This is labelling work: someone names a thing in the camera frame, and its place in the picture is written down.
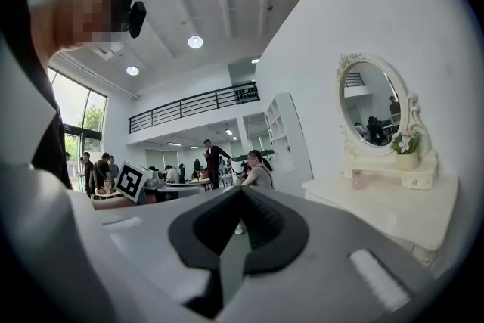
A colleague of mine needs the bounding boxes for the black head-worn camera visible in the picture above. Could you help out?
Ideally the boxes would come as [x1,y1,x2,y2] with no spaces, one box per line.
[127,0,147,39]

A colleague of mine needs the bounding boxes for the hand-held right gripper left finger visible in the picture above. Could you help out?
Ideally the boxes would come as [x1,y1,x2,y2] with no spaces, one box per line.
[94,186,243,318]

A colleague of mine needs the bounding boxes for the oval mirror with white frame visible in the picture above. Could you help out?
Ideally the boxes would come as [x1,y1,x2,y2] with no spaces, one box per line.
[335,52,432,160]

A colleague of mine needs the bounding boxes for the white vanity table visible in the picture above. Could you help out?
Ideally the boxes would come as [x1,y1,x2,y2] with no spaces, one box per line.
[301,151,461,272]

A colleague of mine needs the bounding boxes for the black balcony railing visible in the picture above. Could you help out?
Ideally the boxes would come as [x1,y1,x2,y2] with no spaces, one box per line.
[128,81,261,134]

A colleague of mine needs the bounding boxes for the person's head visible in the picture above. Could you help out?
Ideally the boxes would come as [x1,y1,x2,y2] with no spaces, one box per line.
[29,0,135,61]

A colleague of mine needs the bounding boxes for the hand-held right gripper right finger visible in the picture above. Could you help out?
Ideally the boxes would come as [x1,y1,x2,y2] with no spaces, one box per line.
[226,186,436,323]

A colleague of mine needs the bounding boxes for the large glass window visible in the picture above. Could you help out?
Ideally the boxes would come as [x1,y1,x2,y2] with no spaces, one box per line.
[48,67,109,194]

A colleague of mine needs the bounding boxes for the flower plant in white pot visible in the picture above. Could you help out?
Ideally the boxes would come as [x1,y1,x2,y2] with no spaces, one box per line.
[391,130,423,171]

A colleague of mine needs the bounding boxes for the white bookshelf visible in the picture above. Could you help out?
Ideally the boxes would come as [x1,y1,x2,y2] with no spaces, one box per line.
[264,92,315,187]

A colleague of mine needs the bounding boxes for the person's left forearm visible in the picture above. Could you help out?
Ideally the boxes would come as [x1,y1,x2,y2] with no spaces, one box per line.
[92,195,137,211]

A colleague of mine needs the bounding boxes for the ceiling air vent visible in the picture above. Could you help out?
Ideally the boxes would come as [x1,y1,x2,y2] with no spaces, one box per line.
[92,41,124,58]

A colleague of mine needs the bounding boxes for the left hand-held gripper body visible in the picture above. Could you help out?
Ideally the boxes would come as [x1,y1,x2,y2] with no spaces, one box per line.
[114,160,167,206]

